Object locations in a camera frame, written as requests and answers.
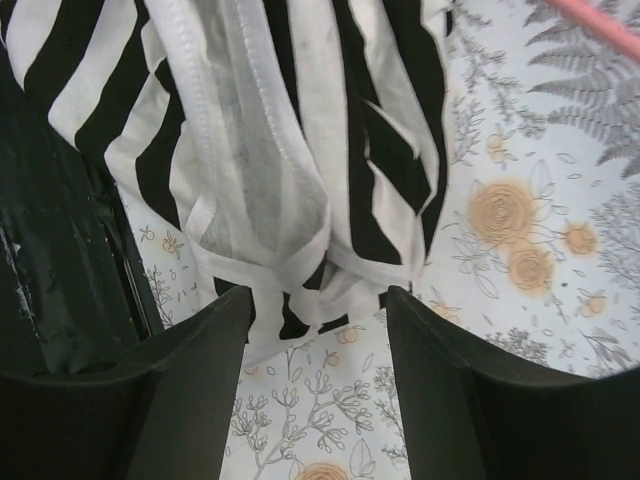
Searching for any black white striped tank top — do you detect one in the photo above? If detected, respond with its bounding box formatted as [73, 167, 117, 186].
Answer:
[1, 1, 453, 364]

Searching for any pink wire hanger front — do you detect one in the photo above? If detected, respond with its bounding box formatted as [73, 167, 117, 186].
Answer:
[548, 0, 640, 63]

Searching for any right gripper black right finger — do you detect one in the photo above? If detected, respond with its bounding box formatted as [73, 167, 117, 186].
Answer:
[386, 286, 639, 480]

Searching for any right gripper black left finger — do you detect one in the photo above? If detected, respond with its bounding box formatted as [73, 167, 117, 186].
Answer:
[1, 286, 251, 479]

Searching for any floral tablecloth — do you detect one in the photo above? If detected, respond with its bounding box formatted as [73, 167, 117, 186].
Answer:
[119, 0, 640, 480]

